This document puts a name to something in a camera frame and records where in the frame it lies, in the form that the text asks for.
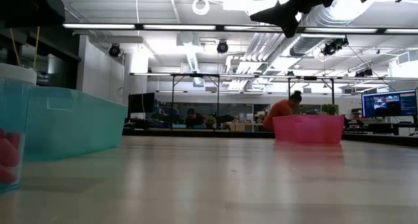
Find black monitor on arm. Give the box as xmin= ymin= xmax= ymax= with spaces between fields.
xmin=361 ymin=89 xmax=418 ymax=118

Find small potted plant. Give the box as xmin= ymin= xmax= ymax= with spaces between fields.
xmin=204 ymin=112 xmax=217 ymax=129

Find silver ceiling duct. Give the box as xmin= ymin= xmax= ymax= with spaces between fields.
xmin=289 ymin=0 xmax=363 ymax=57

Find white cable ring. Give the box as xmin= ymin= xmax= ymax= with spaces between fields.
xmin=191 ymin=0 xmax=211 ymax=16

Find black computer monitor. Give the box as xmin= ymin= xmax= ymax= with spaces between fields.
xmin=127 ymin=92 xmax=155 ymax=114

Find teal translucent plastic bin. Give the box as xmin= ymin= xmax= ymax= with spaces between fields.
xmin=24 ymin=86 xmax=128 ymax=161

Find person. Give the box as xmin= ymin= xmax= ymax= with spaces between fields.
xmin=184 ymin=108 xmax=206 ymax=129
xmin=262 ymin=90 xmax=303 ymax=132

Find pill bottle red oval pills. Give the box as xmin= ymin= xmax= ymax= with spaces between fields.
xmin=0 ymin=63 xmax=38 ymax=194

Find green leafy plant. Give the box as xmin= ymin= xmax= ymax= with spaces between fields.
xmin=323 ymin=103 xmax=340 ymax=116

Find long rig light bar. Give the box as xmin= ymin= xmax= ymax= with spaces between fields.
xmin=61 ymin=22 xmax=418 ymax=35

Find black workstation frame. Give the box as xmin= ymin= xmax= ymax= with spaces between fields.
xmin=170 ymin=72 xmax=221 ymax=130
xmin=287 ymin=76 xmax=336 ymax=106

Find pink translucent plastic bin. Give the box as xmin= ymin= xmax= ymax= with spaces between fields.
xmin=272 ymin=114 xmax=346 ymax=144

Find black table edge frame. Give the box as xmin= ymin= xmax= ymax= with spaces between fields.
xmin=122 ymin=128 xmax=418 ymax=148

